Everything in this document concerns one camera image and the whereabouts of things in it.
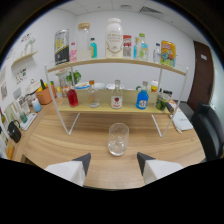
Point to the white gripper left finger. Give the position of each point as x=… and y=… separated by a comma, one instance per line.
x=71, y=170

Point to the ceiling air vent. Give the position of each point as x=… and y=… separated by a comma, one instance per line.
x=150, y=10

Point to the white folded bag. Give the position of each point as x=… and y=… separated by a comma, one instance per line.
x=182, y=120

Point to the large white bottle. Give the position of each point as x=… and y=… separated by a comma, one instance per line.
x=114, y=40

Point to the green potted plant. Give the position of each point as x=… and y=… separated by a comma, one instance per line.
x=75, y=76

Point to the clear bottle red label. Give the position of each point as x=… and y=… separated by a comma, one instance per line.
x=116, y=98

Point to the white tray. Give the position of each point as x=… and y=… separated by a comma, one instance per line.
x=28, y=121

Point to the clear bottle green cap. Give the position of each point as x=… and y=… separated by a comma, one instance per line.
x=143, y=50

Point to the blue liquid bottle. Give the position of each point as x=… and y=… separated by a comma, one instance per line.
x=142, y=99

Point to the white figurine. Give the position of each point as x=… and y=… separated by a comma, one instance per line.
x=30, y=45

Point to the brown door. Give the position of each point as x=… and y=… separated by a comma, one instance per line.
x=201, y=76

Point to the red and white carton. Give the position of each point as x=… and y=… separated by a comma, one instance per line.
x=127, y=47

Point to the white pot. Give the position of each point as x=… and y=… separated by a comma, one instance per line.
x=32, y=87

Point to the clear bottle orange cap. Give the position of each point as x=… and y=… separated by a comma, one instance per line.
x=93, y=98

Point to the red liquid bottle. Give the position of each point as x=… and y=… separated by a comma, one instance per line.
x=72, y=98

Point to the small clear bottle blue cap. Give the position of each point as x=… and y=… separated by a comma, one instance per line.
x=157, y=55

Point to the clear glass cup with ice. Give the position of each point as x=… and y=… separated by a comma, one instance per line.
x=118, y=141

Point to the small teal bottle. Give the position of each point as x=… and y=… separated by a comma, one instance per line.
x=94, y=49

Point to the black bag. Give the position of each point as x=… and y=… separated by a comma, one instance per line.
x=14, y=132

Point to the glass jar with cork lid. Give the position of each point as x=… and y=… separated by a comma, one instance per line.
x=83, y=43

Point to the yellow colourful can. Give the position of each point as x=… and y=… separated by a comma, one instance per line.
x=168, y=53

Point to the light blue cup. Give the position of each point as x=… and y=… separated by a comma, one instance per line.
x=36, y=106

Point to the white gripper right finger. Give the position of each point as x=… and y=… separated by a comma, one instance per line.
x=156, y=168

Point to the small pink bottle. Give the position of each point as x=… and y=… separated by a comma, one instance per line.
x=73, y=54

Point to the black armchair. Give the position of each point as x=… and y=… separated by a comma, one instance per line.
x=208, y=130

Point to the white metal wooden shelf rack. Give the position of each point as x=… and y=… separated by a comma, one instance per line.
x=116, y=61

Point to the wooden wall shelf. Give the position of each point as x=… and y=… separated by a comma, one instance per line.
x=23, y=58

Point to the small glass of mint leaves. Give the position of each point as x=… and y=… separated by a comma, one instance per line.
x=161, y=102

